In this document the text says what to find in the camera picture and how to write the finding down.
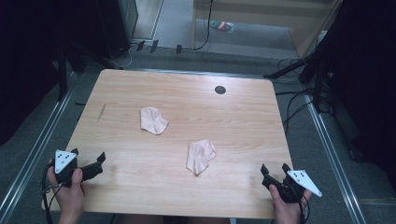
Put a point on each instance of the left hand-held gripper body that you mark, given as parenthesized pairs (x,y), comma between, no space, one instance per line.
(63,163)

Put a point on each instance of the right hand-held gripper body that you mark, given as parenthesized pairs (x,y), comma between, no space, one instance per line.
(303,182)

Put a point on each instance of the person's right hand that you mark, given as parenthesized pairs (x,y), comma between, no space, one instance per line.
(288,213)

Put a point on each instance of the person's left hand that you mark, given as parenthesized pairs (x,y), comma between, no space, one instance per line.
(69,199)

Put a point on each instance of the black metal stand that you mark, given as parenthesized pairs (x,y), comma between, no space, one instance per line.
(288,69)
(63,74)

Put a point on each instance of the black round table grommet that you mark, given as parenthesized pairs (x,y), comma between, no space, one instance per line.
(220,90)

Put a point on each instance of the dark curtain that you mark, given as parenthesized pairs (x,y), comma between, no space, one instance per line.
(370,77)
(25,62)

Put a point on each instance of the black cabinet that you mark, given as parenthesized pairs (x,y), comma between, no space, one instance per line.
(115,28)

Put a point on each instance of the light wooden partition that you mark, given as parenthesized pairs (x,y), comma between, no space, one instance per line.
(305,34)

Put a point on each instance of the colourful packet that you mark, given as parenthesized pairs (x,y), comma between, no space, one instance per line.
(222,26)

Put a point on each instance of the metal floor rail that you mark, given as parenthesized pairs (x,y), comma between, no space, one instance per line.
(34,149)
(333,161)

